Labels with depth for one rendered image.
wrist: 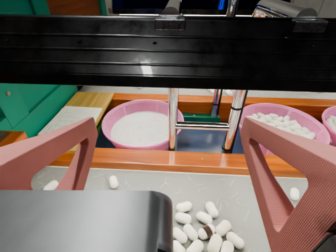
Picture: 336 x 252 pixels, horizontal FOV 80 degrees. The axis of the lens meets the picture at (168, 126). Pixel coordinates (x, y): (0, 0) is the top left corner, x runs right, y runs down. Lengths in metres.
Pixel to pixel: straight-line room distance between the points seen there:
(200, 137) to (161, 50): 0.54
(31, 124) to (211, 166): 0.51
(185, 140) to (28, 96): 0.50
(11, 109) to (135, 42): 0.45
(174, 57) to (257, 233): 0.38
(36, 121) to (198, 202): 0.51
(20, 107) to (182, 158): 0.44
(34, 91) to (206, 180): 0.55
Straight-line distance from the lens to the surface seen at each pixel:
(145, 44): 0.25
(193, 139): 0.74
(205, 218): 0.45
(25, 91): 0.69
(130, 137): 0.66
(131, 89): 0.93
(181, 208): 0.46
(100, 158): 0.56
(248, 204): 0.52
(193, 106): 0.79
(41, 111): 0.72
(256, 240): 0.48
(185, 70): 0.24
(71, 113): 0.75
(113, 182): 0.51
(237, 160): 0.56
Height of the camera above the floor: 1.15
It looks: 37 degrees down
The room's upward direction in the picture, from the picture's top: straight up
